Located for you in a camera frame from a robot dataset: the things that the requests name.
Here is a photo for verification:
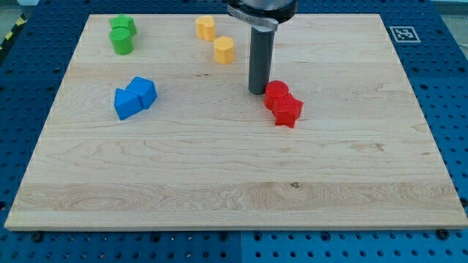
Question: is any yellow hexagon block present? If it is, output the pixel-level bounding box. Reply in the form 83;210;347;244
214;36;235;64

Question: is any red cylinder block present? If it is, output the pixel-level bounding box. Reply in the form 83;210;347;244
264;80;290;110

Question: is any yellow heart block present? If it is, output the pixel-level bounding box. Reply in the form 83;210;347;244
195;15;216;42

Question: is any grey cylindrical pointer rod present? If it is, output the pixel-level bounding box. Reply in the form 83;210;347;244
248;27;275;95

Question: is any blue triangle block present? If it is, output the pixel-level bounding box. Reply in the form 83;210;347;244
114;88;143;120

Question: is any robot arm flange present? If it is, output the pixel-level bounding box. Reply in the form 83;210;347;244
227;0;298;31

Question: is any wooden board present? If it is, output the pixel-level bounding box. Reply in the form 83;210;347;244
5;14;467;232

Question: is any green star block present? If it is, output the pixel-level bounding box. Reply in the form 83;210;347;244
109;14;137;37

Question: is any blue cube block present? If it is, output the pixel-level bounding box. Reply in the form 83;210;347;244
126;76;157;110

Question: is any green cylinder block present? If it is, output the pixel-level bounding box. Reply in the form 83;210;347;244
109;28;134;55

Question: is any white fiducial marker tag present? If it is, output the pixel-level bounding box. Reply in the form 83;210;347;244
390;26;420;43

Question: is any red star block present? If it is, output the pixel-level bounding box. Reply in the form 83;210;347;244
272;94;303;128

